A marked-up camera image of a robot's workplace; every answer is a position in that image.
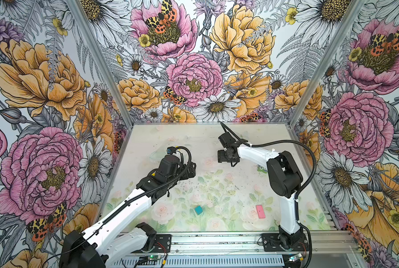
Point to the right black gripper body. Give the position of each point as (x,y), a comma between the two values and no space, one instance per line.
(224,156)

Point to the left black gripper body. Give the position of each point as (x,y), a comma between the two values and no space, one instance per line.
(181,172)

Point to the green owl number block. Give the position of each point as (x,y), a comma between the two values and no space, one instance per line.
(262,170)

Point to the pink block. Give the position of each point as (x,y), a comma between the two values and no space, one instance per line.
(260,212)

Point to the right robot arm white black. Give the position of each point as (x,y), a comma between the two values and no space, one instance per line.
(284,176)

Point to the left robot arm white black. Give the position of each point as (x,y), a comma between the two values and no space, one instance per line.
(104,243)

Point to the teal cube block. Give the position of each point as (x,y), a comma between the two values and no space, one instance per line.
(198,210)

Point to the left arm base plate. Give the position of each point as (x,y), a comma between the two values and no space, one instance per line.
(158,243)

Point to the white vented cable duct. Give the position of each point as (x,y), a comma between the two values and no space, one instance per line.
(209,261)

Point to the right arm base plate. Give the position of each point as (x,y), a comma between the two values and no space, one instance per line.
(272,243)

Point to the aluminium front rail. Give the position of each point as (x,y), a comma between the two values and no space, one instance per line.
(249,243)

